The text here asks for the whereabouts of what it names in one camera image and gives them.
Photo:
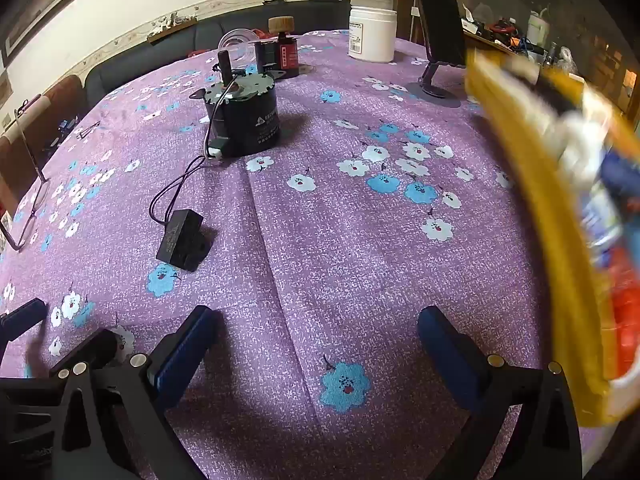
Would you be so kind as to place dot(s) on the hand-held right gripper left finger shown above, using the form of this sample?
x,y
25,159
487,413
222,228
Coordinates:
x,y
186,352

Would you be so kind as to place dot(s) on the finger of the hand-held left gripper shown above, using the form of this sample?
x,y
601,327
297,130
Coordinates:
x,y
95,347
22,317

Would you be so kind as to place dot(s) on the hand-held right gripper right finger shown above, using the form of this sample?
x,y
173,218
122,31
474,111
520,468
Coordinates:
x,y
450,355

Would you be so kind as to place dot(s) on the yellow-rimmed storage box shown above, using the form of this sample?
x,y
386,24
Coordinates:
x,y
545,240

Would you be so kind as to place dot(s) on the black capacitor box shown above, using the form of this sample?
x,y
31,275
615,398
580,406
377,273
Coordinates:
x,y
180,240

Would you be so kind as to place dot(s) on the purple floral tablecloth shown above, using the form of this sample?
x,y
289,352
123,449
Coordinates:
x,y
325,240

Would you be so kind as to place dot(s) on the eyeglasses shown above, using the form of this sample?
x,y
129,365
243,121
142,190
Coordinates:
x,y
28,145

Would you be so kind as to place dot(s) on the small dark metal piece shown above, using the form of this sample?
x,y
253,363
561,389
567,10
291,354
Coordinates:
x,y
89,130

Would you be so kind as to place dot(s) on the pale rolled tube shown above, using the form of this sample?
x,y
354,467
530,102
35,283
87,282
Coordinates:
x,y
30,110

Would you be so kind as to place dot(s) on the brown chair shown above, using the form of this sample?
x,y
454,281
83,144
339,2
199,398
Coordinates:
x,y
60,105

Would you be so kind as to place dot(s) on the black cylindrical motor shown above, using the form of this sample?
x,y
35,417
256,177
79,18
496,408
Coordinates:
x,y
250,120

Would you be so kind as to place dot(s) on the grey phone stand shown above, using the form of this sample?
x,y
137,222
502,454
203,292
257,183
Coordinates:
x,y
432,92

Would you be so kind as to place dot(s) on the dark sofa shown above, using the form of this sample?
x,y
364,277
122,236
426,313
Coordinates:
x,y
150,55

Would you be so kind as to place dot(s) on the black device with wooden knob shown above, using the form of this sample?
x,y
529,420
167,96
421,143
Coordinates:
x,y
280,55

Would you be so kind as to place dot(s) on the clear plastic cup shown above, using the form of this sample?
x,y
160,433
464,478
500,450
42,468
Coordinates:
x,y
239,42

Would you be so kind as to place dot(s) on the wooden brick-pattern counter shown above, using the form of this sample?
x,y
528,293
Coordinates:
x,y
595,75

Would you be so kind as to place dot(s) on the cardboard tray with trinkets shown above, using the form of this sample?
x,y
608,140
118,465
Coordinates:
x,y
171,25

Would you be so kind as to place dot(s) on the white plastic jar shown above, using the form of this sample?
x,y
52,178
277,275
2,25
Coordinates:
x,y
372,35

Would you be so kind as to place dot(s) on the clutter of tools and bottles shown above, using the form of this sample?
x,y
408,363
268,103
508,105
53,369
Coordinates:
x,y
505,27

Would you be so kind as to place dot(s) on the white plastic bottle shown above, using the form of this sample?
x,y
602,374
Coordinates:
x,y
538,27

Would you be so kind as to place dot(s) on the black phone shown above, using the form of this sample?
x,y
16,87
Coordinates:
x,y
437,15

